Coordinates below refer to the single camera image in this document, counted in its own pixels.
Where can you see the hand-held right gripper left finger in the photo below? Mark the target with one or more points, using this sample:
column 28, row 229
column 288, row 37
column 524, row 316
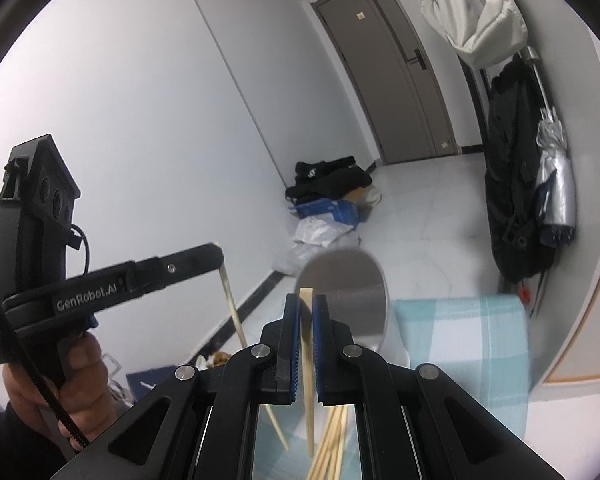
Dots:
column 295, row 340

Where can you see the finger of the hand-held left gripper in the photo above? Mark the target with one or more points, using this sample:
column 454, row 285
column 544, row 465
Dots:
column 180, row 267

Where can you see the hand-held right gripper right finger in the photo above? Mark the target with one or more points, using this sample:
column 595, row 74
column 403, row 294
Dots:
column 320, row 345

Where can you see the wooden chopstick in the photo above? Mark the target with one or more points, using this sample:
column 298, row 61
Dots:
column 232, row 305
column 306, row 310

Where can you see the grey and white utensil holder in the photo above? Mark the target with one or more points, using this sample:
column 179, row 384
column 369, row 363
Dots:
column 340, row 300

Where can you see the bunch of wooden chopsticks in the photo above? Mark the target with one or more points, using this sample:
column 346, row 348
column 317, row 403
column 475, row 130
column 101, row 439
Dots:
column 332, row 427

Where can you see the person's left forearm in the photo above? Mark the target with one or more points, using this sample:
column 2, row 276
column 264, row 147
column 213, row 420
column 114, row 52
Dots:
column 10, row 450

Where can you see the person's left hand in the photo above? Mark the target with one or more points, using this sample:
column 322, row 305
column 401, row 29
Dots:
column 85, row 375

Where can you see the white plastic bag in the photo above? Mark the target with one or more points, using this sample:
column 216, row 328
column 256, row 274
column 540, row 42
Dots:
column 320, row 232

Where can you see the blue cardboard box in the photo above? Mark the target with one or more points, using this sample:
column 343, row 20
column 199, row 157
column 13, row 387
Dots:
column 330, row 207

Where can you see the teal plaid tablecloth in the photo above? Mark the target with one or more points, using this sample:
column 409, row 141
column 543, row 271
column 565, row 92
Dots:
column 460, row 340

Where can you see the black clothing pile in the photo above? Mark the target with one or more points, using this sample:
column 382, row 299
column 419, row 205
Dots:
column 330, row 180

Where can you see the black hanging coat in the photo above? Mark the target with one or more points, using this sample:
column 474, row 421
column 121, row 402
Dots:
column 515, row 185

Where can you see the grey-brown door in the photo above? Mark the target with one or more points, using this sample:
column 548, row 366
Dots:
column 380, row 85

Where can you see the silver folded umbrella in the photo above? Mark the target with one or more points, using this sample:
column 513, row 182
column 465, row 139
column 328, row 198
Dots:
column 557, row 185

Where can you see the white hanging bag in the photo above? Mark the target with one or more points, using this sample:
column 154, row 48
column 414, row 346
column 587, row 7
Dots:
column 470, row 10

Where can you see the black door frame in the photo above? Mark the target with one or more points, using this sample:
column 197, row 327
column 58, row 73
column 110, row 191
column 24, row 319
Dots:
column 472, row 105

